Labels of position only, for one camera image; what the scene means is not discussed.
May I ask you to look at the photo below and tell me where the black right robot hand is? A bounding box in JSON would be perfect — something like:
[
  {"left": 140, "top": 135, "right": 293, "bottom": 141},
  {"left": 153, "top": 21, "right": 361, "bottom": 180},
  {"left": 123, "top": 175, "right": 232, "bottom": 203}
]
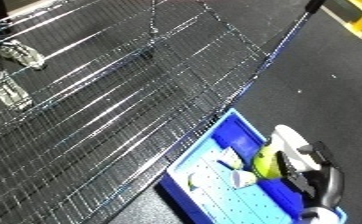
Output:
[{"left": 275, "top": 140, "right": 347, "bottom": 212}]

